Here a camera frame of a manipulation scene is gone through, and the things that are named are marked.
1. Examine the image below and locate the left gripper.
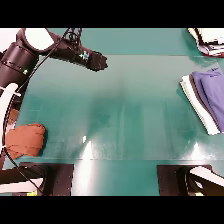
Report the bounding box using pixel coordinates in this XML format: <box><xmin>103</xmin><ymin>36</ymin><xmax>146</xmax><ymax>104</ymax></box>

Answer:
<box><xmin>83</xmin><ymin>49</ymin><xmax>110</xmax><ymax>73</ymax></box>

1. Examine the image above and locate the purple T-shirt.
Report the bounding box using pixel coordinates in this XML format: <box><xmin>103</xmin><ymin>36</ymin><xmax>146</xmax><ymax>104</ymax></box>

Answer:
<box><xmin>191</xmin><ymin>67</ymin><xmax>224</xmax><ymax>134</ymax></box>

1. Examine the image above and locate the light brown garment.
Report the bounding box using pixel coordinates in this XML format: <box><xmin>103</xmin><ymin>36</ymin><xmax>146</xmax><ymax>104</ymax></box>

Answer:
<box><xmin>7</xmin><ymin>107</ymin><xmax>20</xmax><ymax>130</ymax></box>

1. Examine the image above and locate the orange-brown garment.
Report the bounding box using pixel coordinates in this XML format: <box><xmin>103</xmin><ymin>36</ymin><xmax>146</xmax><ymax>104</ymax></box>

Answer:
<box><xmin>4</xmin><ymin>122</ymin><xmax>47</xmax><ymax>160</ymax></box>

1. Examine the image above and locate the white garment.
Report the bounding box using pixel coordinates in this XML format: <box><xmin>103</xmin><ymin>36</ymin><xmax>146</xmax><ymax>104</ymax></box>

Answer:
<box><xmin>179</xmin><ymin>75</ymin><xmax>222</xmax><ymax>136</ymax></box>

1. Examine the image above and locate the heap of clothes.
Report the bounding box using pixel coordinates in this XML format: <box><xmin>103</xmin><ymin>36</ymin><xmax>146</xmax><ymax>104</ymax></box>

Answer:
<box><xmin>187</xmin><ymin>27</ymin><xmax>224</xmax><ymax>58</ymax></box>

